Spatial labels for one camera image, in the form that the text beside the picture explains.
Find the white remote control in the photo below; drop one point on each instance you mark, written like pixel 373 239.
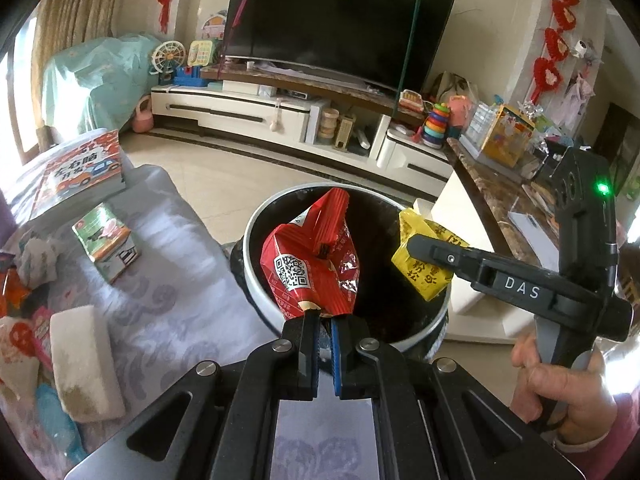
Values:
pixel 363 139

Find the toy telephone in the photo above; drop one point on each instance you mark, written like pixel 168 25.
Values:
pixel 202 52

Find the teal covered furniture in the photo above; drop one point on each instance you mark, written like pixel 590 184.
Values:
pixel 100 75

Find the yellow snack wrapper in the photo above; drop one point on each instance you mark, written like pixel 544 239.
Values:
pixel 425 280

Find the white security camera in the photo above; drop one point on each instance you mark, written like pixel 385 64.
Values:
pixel 582 50

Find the red white snack wrapper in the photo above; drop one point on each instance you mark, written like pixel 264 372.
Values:
pixel 17 355

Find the beige bag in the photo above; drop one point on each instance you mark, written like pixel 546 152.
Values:
pixel 450 85

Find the blue toy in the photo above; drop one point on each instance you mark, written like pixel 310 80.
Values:
pixel 189 77

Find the wooden rack toy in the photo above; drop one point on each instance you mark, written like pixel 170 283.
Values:
pixel 345 130

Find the children's picture book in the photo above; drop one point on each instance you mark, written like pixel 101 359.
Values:
pixel 80 170

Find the beige patterned curtain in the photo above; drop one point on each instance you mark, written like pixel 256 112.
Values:
pixel 75 10

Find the white paper sheet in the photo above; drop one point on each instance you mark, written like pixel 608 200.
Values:
pixel 532 227

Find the crumpled white tissue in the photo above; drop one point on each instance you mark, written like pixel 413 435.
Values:
pixel 37 260

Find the purple patterned blanket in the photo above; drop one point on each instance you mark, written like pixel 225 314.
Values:
pixel 165 270

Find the white TV cabinet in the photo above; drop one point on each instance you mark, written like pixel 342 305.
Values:
pixel 240 110

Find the person's right hand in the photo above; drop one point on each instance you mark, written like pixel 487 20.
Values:
pixel 575 400

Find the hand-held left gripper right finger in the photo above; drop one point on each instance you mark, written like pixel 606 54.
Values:
pixel 339 360

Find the orange snack wrapper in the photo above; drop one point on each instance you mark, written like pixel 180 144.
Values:
pixel 12 292

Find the black television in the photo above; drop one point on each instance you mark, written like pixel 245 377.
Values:
pixel 325 20

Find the sliding glass door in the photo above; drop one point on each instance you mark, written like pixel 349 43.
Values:
pixel 20 90

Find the black white-rimmed trash bin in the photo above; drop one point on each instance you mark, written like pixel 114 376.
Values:
pixel 390 320

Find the clear drawer organizer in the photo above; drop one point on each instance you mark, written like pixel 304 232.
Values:
pixel 477 122

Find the pink plastic toy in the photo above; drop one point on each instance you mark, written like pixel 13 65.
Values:
pixel 460 110

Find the marble topped white counter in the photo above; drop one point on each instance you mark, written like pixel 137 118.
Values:
pixel 495 195

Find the green white small carton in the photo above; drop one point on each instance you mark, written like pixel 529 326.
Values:
pixel 105 240

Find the yellow toy box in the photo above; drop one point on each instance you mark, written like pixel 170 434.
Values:
pixel 510 132

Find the round wooden stacked boxes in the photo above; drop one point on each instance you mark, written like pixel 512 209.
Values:
pixel 327 125

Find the white hanging massager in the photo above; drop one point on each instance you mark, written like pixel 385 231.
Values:
pixel 275 117

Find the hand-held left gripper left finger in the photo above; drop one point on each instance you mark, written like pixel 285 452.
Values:
pixel 308 357

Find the white sponge block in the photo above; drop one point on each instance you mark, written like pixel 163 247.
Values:
pixel 82 360

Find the white small fan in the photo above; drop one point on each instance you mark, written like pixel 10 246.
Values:
pixel 167 57

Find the pink cheese stick wrapper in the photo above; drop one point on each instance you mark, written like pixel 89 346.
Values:
pixel 40 340

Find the toy abacus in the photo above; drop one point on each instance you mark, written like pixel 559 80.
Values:
pixel 410 100

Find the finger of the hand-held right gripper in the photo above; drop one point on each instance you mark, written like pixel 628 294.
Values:
pixel 440 255

